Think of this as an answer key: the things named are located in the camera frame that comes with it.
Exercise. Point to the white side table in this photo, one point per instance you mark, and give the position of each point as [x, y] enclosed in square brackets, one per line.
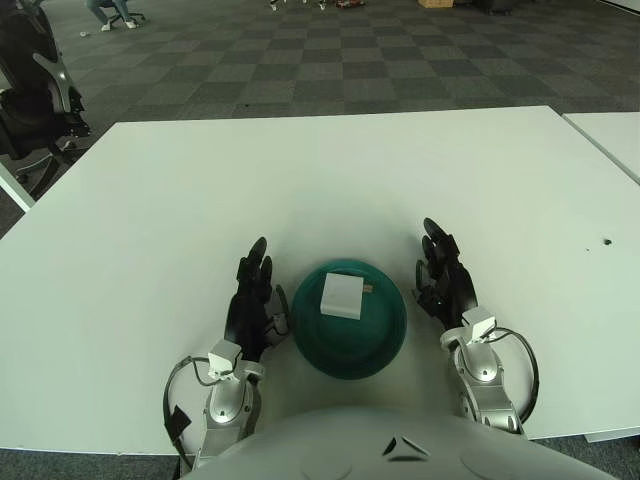
[610, 140]

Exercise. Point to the black office chair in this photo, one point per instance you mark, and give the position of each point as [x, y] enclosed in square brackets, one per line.
[35, 110]

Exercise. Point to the grey robot torso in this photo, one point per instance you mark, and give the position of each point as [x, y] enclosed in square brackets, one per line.
[400, 450]

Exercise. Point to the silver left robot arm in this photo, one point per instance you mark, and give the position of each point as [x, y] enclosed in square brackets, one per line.
[227, 400]

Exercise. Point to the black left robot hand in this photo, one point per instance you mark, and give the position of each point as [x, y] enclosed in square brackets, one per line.
[250, 310]

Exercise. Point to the brown cardboard box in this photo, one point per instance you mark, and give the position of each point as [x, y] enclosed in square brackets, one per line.
[436, 3]

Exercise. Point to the white table with dark edge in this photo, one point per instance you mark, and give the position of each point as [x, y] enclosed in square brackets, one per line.
[15, 192]

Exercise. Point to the white charger plug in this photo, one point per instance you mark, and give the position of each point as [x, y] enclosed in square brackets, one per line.
[342, 297]

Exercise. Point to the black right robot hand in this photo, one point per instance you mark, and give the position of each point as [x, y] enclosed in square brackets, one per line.
[450, 290]

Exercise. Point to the seated person legs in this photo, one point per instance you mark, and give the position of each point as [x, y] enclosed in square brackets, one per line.
[115, 12]

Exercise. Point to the green bowl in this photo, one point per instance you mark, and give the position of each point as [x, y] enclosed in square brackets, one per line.
[350, 345]

